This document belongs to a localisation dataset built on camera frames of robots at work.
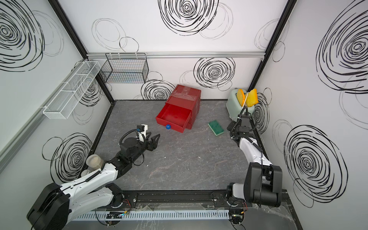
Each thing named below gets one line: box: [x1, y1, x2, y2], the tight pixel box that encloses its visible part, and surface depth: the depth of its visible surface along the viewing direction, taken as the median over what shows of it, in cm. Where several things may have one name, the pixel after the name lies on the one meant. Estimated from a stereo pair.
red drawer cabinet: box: [155, 84, 202, 134], surface depth 92 cm
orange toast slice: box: [236, 88, 246, 107], surface depth 96 cm
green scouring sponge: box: [207, 119, 225, 137], surface depth 104 cm
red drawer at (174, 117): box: [155, 103, 193, 134], surface depth 89 cm
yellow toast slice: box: [246, 88, 259, 107], surface depth 96 cm
